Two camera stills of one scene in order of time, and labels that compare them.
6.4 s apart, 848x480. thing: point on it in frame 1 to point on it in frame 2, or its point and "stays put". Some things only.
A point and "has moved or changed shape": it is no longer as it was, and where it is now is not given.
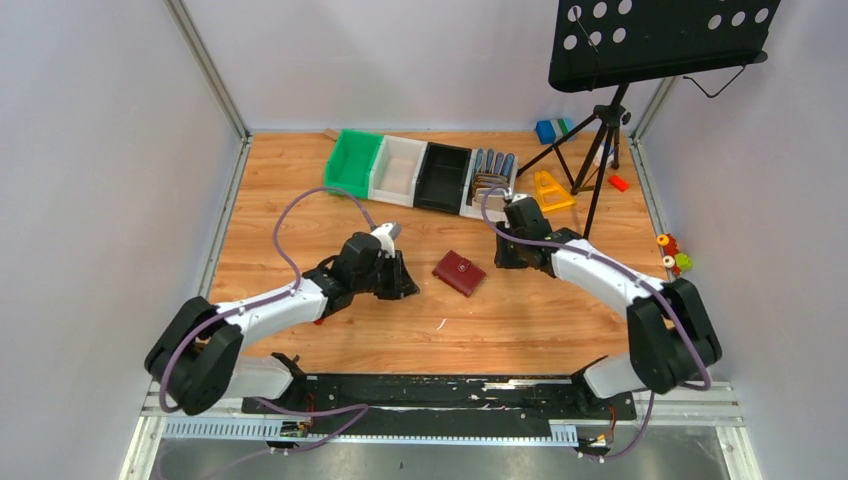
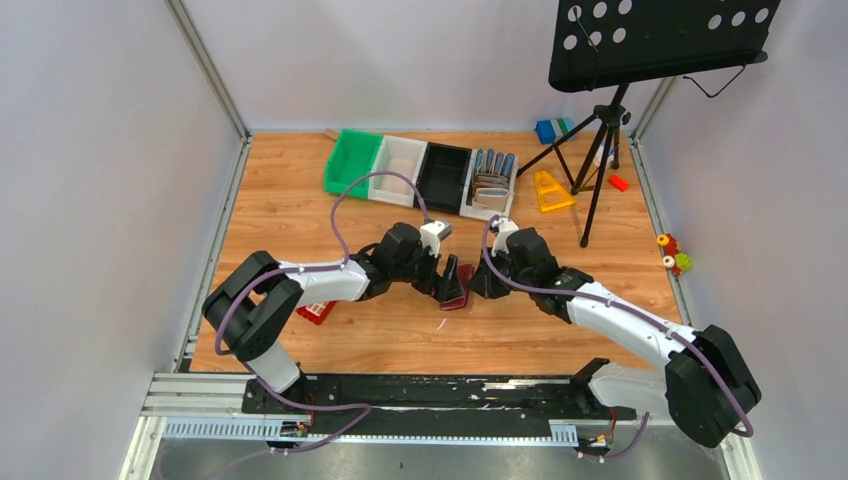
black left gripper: [402, 284] to [441, 289]
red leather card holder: [460, 273] has moved or changed shape
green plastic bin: [351, 160] stays put
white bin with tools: [489, 180] stays put
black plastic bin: [441, 178] stays put
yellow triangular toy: [550, 195] stays put
